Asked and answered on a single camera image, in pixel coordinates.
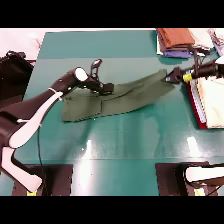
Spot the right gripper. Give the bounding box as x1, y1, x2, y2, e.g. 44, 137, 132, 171
165, 67, 185, 85

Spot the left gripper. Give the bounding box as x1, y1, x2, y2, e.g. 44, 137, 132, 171
98, 82, 116, 96

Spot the olive green garment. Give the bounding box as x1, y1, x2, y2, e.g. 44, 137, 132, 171
61, 68, 175, 123

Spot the purple garment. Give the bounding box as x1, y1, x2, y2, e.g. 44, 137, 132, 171
162, 49, 193, 60

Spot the red garment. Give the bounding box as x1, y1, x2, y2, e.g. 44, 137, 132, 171
185, 81, 208, 131

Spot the orange garment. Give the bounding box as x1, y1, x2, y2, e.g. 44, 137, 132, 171
156, 28, 196, 52

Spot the white garment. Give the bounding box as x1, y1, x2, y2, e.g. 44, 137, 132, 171
187, 28, 215, 51

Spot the cream garment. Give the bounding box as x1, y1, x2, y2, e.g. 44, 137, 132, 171
196, 77, 224, 130

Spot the black cable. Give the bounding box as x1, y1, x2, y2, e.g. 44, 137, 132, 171
36, 123, 46, 197

